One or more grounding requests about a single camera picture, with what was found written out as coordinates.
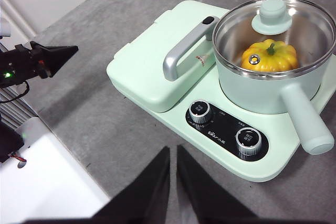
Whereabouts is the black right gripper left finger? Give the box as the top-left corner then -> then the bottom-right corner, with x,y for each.
25,146 -> 171,224

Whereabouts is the yellow toy pumpkin green stem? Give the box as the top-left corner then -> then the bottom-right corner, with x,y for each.
240,38 -> 300,72

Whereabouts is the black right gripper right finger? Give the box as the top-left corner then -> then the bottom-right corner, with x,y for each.
176,144 -> 336,224

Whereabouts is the mint green cover silver handle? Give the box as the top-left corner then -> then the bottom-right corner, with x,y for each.
106,0 -> 230,113

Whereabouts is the grey ribbed aluminium frame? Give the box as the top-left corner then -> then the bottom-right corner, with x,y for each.
0,87 -> 40,130

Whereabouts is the mint green breakfast machine base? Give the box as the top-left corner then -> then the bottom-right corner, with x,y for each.
106,0 -> 336,183

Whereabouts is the mint green pot long handle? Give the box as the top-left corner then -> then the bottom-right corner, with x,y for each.
212,0 -> 336,155

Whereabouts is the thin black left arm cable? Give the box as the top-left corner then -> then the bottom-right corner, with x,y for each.
0,81 -> 30,104

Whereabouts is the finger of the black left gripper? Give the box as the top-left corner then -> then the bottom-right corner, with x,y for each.
44,45 -> 79,78

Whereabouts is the glass lid mint green knob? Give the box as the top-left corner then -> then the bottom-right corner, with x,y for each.
212,0 -> 336,77

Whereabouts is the silver control knob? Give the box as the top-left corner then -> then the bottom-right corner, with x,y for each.
235,127 -> 263,156
188,100 -> 217,124

